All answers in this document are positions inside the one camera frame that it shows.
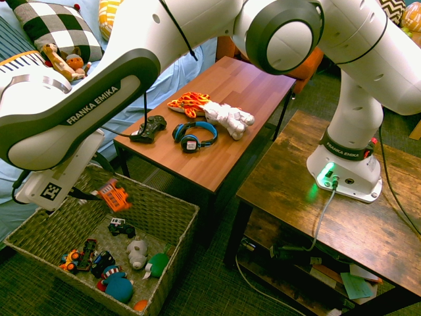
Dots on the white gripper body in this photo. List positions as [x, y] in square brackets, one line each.
[42, 191]

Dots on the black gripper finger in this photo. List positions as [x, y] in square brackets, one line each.
[84, 195]
[102, 163]

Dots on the orange toy fire truck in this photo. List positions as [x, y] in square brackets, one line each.
[115, 197]

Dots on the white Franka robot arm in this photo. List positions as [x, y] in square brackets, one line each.
[355, 108]

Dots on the black white toy jeep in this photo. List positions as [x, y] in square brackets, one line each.
[121, 227]

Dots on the red green toy truck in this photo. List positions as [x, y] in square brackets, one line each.
[87, 255]

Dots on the orange toy monster truck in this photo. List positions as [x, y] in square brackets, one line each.
[70, 260]

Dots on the woven wicker basket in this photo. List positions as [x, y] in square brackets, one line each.
[154, 210]

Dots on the black blue toy car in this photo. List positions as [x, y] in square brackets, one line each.
[102, 263]

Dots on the grey rhino plush toy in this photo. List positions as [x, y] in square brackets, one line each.
[137, 253]

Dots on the blue round plush toy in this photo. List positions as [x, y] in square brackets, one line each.
[116, 285]

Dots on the green plush toy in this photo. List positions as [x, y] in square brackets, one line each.
[158, 265]

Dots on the white plush toy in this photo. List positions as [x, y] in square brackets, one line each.
[227, 116]

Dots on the black game controller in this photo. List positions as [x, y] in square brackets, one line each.
[153, 125]

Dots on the blue black headphones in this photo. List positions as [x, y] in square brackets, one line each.
[189, 143]

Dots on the orange flame pattern plush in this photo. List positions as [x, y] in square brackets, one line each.
[189, 102]

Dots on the light blue covered sofa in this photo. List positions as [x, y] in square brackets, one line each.
[177, 75]

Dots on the small orange ball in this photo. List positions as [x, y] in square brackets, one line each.
[140, 305]

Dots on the white black striped pillow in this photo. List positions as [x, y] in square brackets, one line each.
[19, 62]

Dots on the black white checkered pillow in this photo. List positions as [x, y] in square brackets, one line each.
[59, 29]

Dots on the yellow white patterned pillow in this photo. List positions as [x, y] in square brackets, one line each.
[107, 16]

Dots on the reddish wooden coffee table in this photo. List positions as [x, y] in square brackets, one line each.
[230, 82]

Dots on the blue striped pillow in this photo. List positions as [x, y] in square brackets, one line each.
[10, 42]

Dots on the rustic dark wooden table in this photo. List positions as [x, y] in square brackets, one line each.
[296, 197]

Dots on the black power adapter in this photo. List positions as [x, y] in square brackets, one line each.
[286, 251]

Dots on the teal paper sheet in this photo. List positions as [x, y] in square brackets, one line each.
[356, 285]

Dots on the brown cardboard piece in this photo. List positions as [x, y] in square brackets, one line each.
[416, 131]

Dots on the black white chevron pillow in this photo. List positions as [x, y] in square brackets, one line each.
[393, 10]

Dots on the small green object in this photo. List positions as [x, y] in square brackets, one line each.
[408, 32]

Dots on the orange patterned round cushion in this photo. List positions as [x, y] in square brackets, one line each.
[412, 16]

